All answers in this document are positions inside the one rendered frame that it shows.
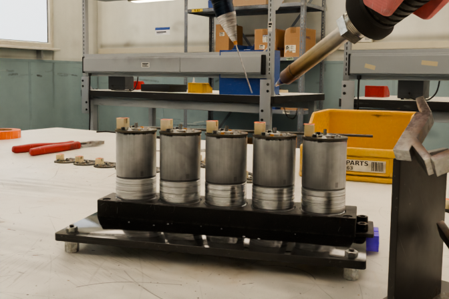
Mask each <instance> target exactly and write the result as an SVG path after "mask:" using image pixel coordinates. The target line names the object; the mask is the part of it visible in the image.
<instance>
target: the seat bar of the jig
mask: <svg viewBox="0 0 449 299"><path fill-rule="evenodd" d="M204 203H205V201H204V196H200V202H198V203H195V204H183V205H176V204H165V203H162V202H160V193H156V198H155V199H153V200H146V201H138V202H130V201H123V200H117V199H116V193H114V192H113V193H111V194H108V195H106V196H104V197H102V198H100V199H98V200H97V205H98V216H101V217H109V218H125V219H134V220H150V221H159V222H175V223H184V224H200V225H209V226H225V227H234V228H250V229H258V230H274V231H283V232H299V233H308V234H324V235H332V236H349V237H355V234H356V220H357V206H345V213H344V214H339V215H332V216H324V215H315V214H308V213H305V212H302V211H301V202H295V209H294V210H289V211H284V212H268V211H262V210H256V209H254V208H252V199H247V202H246V203H247V204H246V205H245V206H243V207H238V208H215V207H210V206H207V205H205V204H204Z"/></svg>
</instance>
